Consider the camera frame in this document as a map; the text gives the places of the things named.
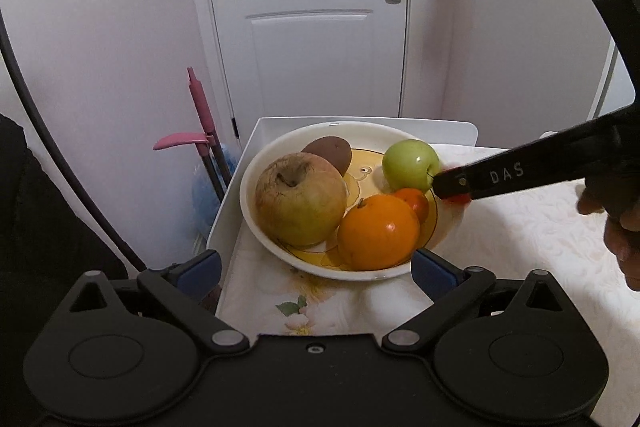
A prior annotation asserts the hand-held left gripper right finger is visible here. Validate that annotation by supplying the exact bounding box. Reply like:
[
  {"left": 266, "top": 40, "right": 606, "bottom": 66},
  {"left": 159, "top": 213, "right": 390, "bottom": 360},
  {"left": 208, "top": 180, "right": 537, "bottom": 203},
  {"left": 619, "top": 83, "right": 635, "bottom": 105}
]
[{"left": 381, "top": 248, "right": 569, "bottom": 354}]

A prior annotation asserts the red cherry tomato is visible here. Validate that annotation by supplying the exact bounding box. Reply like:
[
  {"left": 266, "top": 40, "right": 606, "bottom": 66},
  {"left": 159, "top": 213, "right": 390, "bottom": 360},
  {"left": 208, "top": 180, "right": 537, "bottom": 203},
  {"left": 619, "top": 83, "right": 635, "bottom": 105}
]
[{"left": 440, "top": 163, "right": 476, "bottom": 206}]

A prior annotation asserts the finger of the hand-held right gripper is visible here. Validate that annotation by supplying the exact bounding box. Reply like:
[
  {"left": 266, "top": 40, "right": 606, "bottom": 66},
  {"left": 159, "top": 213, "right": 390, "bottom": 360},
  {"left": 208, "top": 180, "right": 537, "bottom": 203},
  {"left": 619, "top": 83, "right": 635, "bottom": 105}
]
[{"left": 432, "top": 119, "right": 609, "bottom": 202}]

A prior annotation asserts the green apple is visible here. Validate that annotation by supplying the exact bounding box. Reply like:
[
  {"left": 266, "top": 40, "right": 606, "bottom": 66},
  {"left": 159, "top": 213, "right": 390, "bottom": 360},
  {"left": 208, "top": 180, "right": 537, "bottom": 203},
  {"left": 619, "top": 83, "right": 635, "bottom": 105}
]
[{"left": 382, "top": 139, "right": 441, "bottom": 194}]

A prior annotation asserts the person's right hand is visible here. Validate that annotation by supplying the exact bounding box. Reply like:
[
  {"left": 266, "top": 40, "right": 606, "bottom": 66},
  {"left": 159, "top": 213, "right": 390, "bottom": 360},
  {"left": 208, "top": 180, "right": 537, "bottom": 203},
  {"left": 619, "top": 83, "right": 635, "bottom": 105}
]
[{"left": 576, "top": 184, "right": 640, "bottom": 293}]

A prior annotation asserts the white panel door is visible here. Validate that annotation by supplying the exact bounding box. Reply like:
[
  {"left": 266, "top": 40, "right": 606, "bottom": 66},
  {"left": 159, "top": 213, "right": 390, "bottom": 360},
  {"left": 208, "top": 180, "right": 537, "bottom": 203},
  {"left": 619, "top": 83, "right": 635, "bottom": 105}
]
[{"left": 182, "top": 0, "right": 451, "bottom": 138}]

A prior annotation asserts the large orange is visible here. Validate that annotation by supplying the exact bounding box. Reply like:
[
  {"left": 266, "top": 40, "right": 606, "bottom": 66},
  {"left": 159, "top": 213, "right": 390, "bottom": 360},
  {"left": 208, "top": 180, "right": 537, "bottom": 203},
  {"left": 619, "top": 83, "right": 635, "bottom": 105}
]
[{"left": 337, "top": 194, "right": 421, "bottom": 272}]

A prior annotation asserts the blue fluffy duster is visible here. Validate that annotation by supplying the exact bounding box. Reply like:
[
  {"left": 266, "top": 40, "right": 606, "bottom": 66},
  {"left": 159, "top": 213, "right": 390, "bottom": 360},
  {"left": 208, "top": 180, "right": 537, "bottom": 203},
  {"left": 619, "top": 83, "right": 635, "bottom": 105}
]
[{"left": 192, "top": 144, "right": 240, "bottom": 238}]

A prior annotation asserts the floral tablecloth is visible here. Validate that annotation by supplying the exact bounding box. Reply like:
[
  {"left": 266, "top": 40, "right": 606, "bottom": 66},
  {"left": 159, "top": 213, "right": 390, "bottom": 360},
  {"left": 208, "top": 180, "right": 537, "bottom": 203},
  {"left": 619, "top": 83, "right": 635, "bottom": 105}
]
[{"left": 215, "top": 142, "right": 640, "bottom": 338}]

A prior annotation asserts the black curved tube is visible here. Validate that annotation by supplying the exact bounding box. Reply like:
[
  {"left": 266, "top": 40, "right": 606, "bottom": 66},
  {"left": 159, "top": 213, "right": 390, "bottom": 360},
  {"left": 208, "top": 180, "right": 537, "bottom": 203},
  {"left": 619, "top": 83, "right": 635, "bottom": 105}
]
[{"left": 0, "top": 7, "right": 148, "bottom": 272}]

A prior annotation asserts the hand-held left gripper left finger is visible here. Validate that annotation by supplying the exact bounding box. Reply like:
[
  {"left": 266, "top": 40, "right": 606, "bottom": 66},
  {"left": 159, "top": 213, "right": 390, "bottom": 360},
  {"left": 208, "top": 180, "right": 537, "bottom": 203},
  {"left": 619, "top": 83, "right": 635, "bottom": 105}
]
[{"left": 67, "top": 249, "right": 251, "bottom": 354}]

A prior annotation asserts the brown kiwi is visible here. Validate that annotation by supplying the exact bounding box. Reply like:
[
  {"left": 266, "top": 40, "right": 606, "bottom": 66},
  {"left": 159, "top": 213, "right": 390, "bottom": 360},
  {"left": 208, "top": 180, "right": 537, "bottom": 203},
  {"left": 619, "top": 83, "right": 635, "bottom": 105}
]
[{"left": 301, "top": 136, "right": 353, "bottom": 178}]

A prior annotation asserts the large yellow-brown apple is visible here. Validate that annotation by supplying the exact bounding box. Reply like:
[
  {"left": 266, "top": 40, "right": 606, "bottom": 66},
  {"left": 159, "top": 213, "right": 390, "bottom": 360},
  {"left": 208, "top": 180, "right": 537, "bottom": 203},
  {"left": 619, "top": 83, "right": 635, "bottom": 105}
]
[{"left": 255, "top": 153, "right": 348, "bottom": 248}]

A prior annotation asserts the cream bowl with bear print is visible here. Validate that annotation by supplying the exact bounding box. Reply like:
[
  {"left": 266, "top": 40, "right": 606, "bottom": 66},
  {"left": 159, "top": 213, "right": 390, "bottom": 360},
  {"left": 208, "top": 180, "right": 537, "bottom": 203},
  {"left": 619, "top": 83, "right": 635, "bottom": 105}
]
[{"left": 239, "top": 122, "right": 468, "bottom": 282}]

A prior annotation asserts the small tangerine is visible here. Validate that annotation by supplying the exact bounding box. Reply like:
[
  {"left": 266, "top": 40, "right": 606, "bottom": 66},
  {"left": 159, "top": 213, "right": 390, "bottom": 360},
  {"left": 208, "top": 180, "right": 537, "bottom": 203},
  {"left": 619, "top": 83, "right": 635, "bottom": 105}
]
[{"left": 392, "top": 188, "right": 431, "bottom": 225}]

